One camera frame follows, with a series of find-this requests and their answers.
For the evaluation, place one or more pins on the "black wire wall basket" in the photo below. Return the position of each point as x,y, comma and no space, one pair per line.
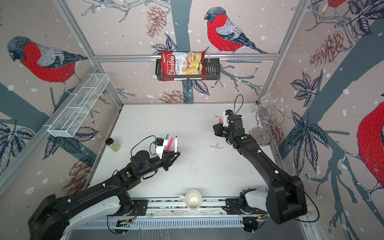
212,67

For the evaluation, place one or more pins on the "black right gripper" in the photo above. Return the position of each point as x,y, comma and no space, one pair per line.
219,127

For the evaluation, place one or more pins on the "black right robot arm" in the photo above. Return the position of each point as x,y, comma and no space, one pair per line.
286,199

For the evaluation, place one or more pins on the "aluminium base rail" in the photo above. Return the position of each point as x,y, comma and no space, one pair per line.
172,213

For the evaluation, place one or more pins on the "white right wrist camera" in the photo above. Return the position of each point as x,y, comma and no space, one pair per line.
226,114

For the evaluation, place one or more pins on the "red cassava chips bag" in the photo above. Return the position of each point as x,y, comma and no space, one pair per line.
181,63

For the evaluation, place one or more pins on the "small glass spice jar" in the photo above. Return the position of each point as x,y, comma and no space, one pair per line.
112,144

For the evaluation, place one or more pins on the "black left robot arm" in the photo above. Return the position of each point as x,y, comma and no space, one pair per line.
52,217

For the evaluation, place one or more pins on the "white ceramic cup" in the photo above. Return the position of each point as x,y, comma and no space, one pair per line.
193,199

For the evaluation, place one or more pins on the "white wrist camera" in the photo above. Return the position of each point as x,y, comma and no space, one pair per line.
226,114
160,147

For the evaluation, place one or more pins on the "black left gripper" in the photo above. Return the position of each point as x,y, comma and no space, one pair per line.
165,159

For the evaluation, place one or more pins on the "chrome glass holder stand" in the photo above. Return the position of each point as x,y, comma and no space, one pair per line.
268,123

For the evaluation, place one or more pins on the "white marker pen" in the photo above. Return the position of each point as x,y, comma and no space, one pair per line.
176,145

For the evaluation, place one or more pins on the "white pen cap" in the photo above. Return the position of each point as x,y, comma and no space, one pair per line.
216,147

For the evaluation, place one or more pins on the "white mesh wall shelf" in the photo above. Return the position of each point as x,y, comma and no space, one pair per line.
71,118

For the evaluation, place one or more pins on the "pink highlighter pen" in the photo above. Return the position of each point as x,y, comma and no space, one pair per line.
169,144

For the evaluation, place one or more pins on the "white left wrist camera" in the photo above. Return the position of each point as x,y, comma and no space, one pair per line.
160,147

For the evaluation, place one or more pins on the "clear wine glass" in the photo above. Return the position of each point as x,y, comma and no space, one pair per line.
268,100

